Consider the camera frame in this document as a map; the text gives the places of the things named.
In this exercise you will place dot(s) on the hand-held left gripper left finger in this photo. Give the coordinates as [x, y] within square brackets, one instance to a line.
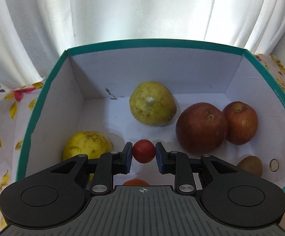
[127, 161]

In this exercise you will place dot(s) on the yellow pear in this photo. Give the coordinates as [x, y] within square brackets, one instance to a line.
[86, 145]

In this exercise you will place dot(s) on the mandarin orange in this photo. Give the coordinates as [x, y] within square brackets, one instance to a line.
[136, 182]

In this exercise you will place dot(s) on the red cherry tomato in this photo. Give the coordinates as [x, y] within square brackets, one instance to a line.
[144, 151]

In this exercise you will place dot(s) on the large dark red apple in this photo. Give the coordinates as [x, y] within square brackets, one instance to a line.
[201, 127]

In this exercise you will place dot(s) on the brown kiwi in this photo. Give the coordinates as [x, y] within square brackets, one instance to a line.
[250, 166]

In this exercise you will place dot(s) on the teal cardboard box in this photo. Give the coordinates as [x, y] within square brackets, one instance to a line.
[255, 83]

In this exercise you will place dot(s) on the spotted green pear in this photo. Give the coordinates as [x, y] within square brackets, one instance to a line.
[152, 107]

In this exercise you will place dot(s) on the streaked red apple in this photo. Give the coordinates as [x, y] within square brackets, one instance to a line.
[242, 123]

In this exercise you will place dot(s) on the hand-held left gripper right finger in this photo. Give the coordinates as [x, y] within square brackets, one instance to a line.
[160, 161]

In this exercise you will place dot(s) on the white curtain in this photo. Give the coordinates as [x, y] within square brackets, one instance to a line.
[132, 9]

